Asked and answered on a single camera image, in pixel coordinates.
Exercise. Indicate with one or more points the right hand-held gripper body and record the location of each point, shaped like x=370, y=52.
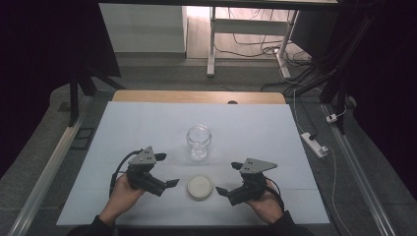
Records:
x=252, y=183

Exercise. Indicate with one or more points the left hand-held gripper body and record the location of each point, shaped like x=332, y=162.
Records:
x=142, y=170

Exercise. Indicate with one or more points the cream round jar lid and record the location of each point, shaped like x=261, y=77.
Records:
x=200, y=187

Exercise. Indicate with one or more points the clear glass jar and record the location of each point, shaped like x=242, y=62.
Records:
x=199, y=141

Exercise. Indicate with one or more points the person's right hand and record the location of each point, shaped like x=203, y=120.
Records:
x=267, y=205

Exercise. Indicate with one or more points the person's left hand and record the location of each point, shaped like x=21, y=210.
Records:
x=123, y=196

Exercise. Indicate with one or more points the white foam board mat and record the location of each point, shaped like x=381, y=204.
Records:
x=246, y=131

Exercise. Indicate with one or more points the white power strip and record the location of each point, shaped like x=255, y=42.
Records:
x=314, y=145

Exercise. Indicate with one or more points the black plug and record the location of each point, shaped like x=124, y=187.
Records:
x=313, y=135

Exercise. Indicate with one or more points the black metal stand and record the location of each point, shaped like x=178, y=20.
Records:
x=74, y=98
x=341, y=82

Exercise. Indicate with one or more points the small white adapter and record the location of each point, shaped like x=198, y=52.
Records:
x=331, y=118

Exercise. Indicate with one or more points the white cabinet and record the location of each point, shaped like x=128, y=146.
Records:
x=144, y=28

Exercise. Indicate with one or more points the dark curtain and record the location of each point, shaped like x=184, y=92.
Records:
x=32, y=65
x=390, y=98

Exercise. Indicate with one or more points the black rectangular floor frame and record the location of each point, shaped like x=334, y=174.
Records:
x=72, y=144

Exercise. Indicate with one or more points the metal floor rail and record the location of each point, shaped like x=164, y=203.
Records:
x=360, y=180
x=49, y=177

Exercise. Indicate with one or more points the white desk frame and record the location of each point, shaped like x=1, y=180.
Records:
x=249, y=27

